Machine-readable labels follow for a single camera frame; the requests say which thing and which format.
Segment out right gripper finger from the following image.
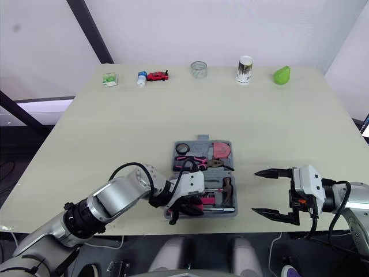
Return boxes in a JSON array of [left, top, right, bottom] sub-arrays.
[[251, 207, 301, 227], [253, 167, 294, 180]]

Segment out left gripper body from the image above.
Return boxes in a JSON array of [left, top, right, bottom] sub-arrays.
[[164, 196, 191, 216]]

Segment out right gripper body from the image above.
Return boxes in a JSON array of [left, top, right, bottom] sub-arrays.
[[288, 177, 315, 216]]

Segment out grey tool case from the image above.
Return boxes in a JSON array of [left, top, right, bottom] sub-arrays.
[[163, 134, 239, 219]]

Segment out pink black pliers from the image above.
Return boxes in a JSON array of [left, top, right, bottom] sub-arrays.
[[172, 155, 235, 171]]

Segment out pink tape measure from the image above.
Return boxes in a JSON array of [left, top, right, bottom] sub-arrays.
[[212, 141, 232, 159]]

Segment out small pink bit set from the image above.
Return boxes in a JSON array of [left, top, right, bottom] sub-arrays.
[[198, 193, 216, 207]]

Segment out pink black screwdriver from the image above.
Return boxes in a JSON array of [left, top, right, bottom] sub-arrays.
[[179, 198, 236, 216]]

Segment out robot body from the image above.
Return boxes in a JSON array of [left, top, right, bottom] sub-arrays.
[[145, 235, 263, 277]]

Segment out green toy pear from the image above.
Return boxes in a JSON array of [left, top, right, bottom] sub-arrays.
[[272, 65, 292, 86]]

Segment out white patterned paper cup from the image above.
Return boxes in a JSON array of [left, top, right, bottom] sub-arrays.
[[235, 55, 255, 86]]

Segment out clear glass cup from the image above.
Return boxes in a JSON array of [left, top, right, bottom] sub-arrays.
[[190, 61, 209, 79]]

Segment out red toy car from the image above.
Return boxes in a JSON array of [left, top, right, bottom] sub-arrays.
[[146, 70, 170, 83]]

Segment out green tissue pack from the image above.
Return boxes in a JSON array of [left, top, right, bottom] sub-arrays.
[[102, 72, 119, 88]]

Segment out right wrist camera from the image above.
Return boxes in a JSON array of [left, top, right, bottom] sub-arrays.
[[292, 164, 327, 215]]

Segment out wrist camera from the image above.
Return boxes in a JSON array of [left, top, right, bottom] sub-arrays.
[[292, 164, 327, 215], [169, 170, 206, 209]]

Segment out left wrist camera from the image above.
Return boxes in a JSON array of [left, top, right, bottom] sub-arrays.
[[169, 170, 206, 209]]

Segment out black cable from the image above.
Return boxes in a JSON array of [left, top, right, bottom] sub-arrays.
[[305, 180, 353, 241], [108, 158, 194, 203]]

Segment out hammer with pink handle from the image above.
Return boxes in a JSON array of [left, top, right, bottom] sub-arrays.
[[203, 177, 235, 207]]

